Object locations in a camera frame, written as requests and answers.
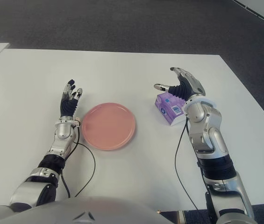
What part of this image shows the purple tissue paper pack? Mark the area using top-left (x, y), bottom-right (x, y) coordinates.
top-left (154, 91), bottom-right (187, 127)

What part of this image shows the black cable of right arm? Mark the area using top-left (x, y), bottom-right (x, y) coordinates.
top-left (174, 118), bottom-right (199, 212)

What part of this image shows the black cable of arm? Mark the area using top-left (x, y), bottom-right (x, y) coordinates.
top-left (174, 118), bottom-right (199, 212)
top-left (60, 121), bottom-right (97, 199)

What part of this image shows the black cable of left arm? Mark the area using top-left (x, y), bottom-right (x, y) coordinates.
top-left (60, 121), bottom-right (97, 199)

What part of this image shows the silver robot torso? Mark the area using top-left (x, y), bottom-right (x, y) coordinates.
top-left (0, 196), bottom-right (160, 224)

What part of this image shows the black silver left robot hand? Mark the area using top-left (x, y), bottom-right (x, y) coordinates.
top-left (60, 78), bottom-right (84, 118)

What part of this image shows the pink round plate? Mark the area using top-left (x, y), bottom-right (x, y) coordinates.
top-left (81, 102), bottom-right (137, 152)

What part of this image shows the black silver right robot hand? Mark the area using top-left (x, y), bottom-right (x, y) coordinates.
top-left (154, 67), bottom-right (207, 102)

